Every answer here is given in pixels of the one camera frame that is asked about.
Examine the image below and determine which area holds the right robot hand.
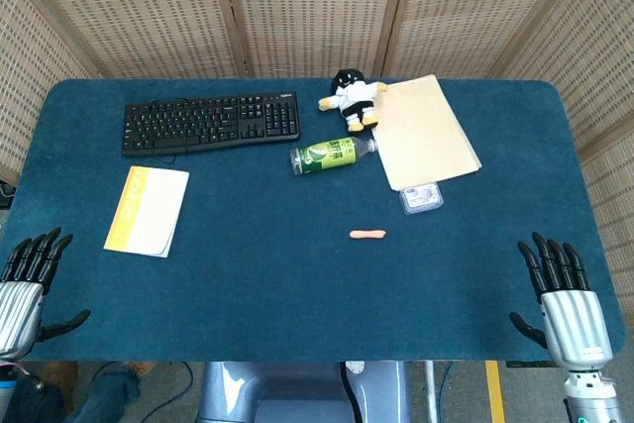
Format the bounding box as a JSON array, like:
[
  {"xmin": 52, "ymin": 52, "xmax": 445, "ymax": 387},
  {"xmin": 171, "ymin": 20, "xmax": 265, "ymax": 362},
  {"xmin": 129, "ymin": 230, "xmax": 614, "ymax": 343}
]
[{"xmin": 508, "ymin": 231, "xmax": 614, "ymax": 371}]

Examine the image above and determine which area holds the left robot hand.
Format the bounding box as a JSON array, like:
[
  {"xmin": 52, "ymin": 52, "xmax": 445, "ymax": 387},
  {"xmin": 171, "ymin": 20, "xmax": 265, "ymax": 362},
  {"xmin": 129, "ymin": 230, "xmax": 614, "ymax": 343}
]
[{"xmin": 0, "ymin": 227, "xmax": 92, "ymax": 361}]

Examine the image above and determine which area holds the yellow and white booklet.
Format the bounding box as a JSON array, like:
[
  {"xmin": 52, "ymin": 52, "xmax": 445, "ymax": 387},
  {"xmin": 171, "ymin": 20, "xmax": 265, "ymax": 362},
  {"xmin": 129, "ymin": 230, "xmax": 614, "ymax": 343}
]
[{"xmin": 102, "ymin": 165, "xmax": 190, "ymax": 260}]

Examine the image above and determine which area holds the small clear plastic box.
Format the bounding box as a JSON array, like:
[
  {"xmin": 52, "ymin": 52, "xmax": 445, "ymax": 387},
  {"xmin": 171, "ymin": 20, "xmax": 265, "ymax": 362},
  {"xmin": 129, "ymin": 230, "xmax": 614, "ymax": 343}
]
[{"xmin": 399, "ymin": 183, "xmax": 445, "ymax": 217}]

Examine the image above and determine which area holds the beige paper folder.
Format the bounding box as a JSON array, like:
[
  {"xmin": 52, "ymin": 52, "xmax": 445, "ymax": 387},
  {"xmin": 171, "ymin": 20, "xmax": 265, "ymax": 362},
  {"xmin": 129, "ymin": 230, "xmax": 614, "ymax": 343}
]
[{"xmin": 370, "ymin": 73, "xmax": 483, "ymax": 192}]

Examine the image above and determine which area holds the black computer keyboard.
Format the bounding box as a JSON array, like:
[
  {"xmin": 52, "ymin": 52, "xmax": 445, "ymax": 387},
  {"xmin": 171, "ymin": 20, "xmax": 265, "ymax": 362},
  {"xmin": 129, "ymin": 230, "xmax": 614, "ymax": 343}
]
[{"xmin": 121, "ymin": 90, "xmax": 302, "ymax": 158}]

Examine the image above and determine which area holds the blue felt table mat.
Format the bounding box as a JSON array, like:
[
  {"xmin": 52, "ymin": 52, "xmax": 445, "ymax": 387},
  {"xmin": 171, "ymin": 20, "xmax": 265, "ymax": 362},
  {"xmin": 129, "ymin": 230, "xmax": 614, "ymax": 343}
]
[{"xmin": 0, "ymin": 77, "xmax": 627, "ymax": 364}]

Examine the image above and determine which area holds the grey-blue robot torso base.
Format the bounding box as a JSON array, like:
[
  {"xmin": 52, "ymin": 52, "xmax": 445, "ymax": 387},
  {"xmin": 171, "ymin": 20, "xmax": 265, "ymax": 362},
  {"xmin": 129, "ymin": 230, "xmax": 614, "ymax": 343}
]
[{"xmin": 196, "ymin": 361, "xmax": 412, "ymax": 423}]

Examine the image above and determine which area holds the green label plastic bottle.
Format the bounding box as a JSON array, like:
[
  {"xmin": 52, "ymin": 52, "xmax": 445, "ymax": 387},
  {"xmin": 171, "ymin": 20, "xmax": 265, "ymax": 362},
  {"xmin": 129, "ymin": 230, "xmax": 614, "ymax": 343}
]
[{"xmin": 289, "ymin": 136, "xmax": 380, "ymax": 177}]

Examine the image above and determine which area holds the black and white plush doll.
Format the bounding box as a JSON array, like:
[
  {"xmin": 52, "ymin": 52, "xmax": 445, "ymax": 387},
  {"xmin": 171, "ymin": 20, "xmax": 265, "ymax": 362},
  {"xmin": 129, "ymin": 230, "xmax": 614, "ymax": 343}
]
[{"xmin": 317, "ymin": 68, "xmax": 390, "ymax": 134}]

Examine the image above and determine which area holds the woven bamboo folding screen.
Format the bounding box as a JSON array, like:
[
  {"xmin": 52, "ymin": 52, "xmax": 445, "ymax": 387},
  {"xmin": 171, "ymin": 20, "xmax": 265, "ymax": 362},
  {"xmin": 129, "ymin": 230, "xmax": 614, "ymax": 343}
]
[{"xmin": 0, "ymin": 0, "xmax": 634, "ymax": 310}]

